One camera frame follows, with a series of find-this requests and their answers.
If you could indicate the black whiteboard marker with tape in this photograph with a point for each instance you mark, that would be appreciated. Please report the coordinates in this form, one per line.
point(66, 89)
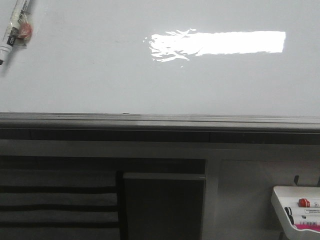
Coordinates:
point(19, 30)

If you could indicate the black capped marker in tray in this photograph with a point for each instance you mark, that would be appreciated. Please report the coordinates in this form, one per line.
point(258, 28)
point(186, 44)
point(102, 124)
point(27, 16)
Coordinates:
point(302, 211)

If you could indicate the white plastic marker tray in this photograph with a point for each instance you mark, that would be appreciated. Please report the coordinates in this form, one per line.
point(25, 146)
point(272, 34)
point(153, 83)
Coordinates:
point(288, 196)

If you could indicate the black and grey slatted rack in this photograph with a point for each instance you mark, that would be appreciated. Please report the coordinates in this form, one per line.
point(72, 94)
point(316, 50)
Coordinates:
point(61, 198)

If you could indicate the white whiteboard with grey frame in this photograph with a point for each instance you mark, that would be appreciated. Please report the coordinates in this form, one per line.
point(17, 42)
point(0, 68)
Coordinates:
point(219, 71)

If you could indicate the dark cabinet panel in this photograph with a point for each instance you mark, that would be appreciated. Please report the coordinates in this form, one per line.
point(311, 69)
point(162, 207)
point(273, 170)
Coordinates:
point(164, 209)

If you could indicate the red capped marker in tray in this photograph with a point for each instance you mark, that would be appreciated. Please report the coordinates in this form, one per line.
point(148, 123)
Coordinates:
point(309, 202)

